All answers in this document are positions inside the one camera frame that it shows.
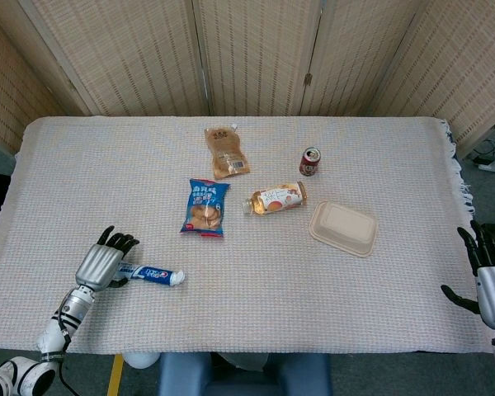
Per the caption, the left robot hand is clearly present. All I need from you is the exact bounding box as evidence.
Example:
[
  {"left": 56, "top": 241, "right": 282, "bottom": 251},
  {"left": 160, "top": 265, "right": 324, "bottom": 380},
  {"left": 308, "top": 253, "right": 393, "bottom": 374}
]
[{"left": 74, "top": 224, "right": 141, "bottom": 292}]

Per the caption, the blue white toothpaste tube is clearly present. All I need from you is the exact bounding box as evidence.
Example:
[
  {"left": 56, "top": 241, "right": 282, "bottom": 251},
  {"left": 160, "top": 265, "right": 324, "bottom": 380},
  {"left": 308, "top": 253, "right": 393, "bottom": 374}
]
[{"left": 115, "top": 261, "right": 186, "bottom": 286}]

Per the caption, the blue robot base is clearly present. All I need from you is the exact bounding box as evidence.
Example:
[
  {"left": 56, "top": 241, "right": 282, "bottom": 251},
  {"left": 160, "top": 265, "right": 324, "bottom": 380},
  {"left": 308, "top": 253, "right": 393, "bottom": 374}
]
[{"left": 156, "top": 352, "right": 333, "bottom": 396}]

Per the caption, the white round robot part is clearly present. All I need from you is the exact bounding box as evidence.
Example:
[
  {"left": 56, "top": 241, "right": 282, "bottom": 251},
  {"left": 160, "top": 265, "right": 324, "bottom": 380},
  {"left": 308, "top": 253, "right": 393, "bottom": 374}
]
[{"left": 123, "top": 352, "right": 161, "bottom": 370}]

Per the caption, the yellow floor tape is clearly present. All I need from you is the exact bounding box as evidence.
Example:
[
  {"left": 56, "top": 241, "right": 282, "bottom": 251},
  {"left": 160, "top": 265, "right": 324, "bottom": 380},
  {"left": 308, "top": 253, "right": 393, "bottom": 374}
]
[{"left": 106, "top": 354, "right": 125, "bottom": 396}]

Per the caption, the blue snack bag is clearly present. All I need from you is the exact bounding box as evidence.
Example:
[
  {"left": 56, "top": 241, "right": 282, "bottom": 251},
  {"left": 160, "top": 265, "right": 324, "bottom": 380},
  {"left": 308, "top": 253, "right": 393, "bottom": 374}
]
[{"left": 179, "top": 177, "right": 231, "bottom": 238}]

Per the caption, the woven white tablecloth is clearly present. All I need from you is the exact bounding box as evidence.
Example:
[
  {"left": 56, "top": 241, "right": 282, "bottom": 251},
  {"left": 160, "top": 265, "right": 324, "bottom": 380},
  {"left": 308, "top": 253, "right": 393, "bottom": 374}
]
[{"left": 0, "top": 115, "right": 495, "bottom": 356}]

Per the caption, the beige lidded food container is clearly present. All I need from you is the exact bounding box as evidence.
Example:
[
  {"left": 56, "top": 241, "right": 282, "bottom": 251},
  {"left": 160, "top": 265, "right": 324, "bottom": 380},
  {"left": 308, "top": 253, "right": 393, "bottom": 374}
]
[{"left": 309, "top": 200, "right": 380, "bottom": 258}]

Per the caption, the brown sauce pouch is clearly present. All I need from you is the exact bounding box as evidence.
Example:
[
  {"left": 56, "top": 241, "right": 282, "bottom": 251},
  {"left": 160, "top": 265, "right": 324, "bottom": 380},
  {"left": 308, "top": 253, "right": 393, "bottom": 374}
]
[{"left": 205, "top": 122, "right": 252, "bottom": 181}]

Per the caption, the tea bottle with peach label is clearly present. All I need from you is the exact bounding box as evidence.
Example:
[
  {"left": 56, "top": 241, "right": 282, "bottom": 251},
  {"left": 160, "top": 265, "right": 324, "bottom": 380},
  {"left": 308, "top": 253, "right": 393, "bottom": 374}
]
[{"left": 242, "top": 181, "right": 309, "bottom": 216}]

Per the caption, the beige folding screen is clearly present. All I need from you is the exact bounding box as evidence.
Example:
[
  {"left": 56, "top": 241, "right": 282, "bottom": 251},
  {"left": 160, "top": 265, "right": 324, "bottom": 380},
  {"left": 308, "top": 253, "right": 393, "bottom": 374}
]
[{"left": 0, "top": 0, "right": 495, "bottom": 160}]

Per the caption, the red drink can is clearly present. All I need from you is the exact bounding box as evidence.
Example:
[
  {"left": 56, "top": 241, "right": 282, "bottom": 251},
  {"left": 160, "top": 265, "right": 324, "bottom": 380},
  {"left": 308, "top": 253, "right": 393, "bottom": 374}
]
[{"left": 299, "top": 146, "right": 323, "bottom": 177}]

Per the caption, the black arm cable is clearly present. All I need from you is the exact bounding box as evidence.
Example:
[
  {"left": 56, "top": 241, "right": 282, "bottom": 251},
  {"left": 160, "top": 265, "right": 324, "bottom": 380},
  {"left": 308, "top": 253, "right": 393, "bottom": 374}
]
[{"left": 56, "top": 304, "right": 83, "bottom": 396}]

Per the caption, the black floor cable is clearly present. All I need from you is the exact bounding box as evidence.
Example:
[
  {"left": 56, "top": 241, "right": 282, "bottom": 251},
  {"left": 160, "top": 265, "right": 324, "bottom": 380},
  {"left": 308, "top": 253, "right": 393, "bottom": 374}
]
[{"left": 464, "top": 139, "right": 495, "bottom": 165}]

